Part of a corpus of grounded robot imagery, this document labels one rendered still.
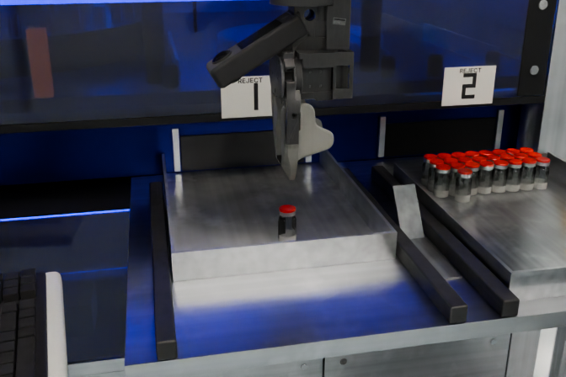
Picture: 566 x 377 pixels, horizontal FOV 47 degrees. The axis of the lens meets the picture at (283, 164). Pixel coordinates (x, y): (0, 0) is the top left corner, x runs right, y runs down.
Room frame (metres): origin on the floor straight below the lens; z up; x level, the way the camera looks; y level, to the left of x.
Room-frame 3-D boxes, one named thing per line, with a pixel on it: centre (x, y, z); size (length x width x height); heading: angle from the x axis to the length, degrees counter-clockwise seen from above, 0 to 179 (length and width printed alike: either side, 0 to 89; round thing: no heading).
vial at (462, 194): (0.85, -0.26, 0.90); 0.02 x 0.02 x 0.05
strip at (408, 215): (0.70, -0.17, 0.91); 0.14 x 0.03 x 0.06; 13
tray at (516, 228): (0.78, -0.33, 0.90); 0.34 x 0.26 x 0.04; 11
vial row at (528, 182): (0.89, -0.31, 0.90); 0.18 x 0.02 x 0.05; 101
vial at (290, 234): (0.72, -0.01, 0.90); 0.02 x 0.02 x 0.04
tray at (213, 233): (0.82, 0.03, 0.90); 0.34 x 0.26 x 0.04; 12
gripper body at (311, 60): (0.73, -0.03, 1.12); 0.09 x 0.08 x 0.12; 102
